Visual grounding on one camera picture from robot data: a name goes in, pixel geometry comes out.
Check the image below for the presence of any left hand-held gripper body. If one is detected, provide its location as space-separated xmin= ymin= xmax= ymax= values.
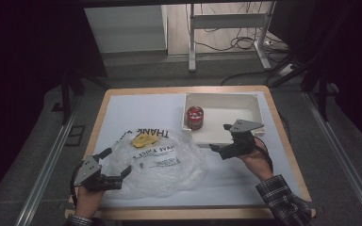
xmin=74 ymin=154 xmax=123 ymax=192

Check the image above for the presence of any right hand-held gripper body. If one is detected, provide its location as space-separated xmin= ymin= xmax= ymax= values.
xmin=220 ymin=119 xmax=265 ymax=160

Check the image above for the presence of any white plastic bin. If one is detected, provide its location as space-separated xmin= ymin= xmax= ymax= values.
xmin=181 ymin=91 xmax=265 ymax=146

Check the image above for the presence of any red can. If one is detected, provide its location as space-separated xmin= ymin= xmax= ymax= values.
xmin=186 ymin=105 xmax=205 ymax=131

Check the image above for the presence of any clear printed plastic bag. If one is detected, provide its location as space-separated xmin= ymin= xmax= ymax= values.
xmin=102 ymin=127 xmax=206 ymax=200

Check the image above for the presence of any person's left hand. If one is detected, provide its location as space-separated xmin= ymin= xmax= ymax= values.
xmin=74 ymin=185 xmax=105 ymax=219

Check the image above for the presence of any person's right hand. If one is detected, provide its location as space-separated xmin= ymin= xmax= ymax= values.
xmin=237 ymin=140 xmax=274 ymax=182

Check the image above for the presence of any black stand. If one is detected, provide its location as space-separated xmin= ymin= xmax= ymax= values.
xmin=268 ymin=3 xmax=354 ymax=122
xmin=58 ymin=59 xmax=111 ymax=126

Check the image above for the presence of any grey cabinet panel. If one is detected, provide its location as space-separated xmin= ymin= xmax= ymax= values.
xmin=84 ymin=4 xmax=168 ymax=55

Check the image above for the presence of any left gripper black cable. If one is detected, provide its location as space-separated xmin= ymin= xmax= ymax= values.
xmin=70 ymin=166 xmax=80 ymax=208

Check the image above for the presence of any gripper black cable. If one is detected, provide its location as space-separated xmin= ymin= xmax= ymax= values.
xmin=70 ymin=166 xmax=80 ymax=208
xmin=254 ymin=136 xmax=274 ymax=173

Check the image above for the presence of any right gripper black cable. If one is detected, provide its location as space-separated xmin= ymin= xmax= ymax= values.
xmin=254 ymin=136 xmax=274 ymax=173

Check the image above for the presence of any aluminium rail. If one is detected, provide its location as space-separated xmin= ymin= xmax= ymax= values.
xmin=14 ymin=97 xmax=80 ymax=226
xmin=304 ymin=91 xmax=362 ymax=226

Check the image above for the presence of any thin black floor cable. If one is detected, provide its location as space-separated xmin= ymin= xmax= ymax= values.
xmin=220 ymin=70 xmax=276 ymax=87

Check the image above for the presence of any grey metal desk frame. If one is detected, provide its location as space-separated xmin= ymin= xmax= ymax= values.
xmin=187 ymin=1 xmax=277 ymax=73

